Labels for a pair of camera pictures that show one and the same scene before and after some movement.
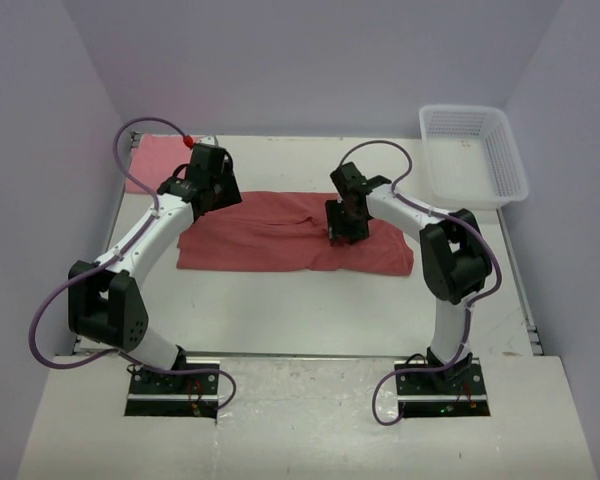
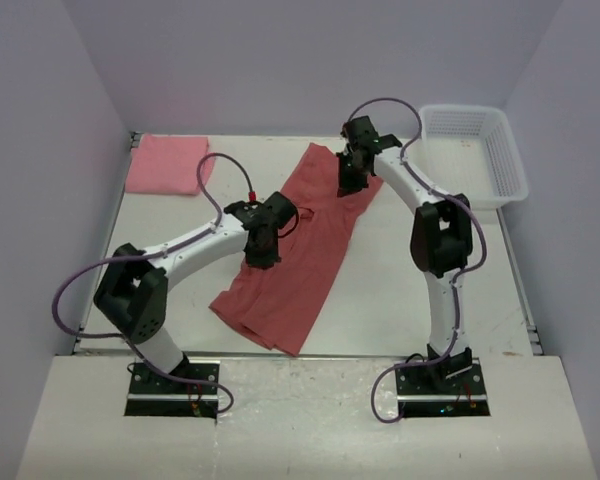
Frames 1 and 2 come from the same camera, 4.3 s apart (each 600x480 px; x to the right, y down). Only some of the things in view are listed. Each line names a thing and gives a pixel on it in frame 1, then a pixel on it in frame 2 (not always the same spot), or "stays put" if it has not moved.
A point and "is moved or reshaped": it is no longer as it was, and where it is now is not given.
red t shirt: (279, 230) is moved or reshaped
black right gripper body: (345, 226) to (352, 179)
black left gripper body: (228, 186) to (261, 251)
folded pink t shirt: (156, 159) stays put
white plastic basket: (472, 160) stays put
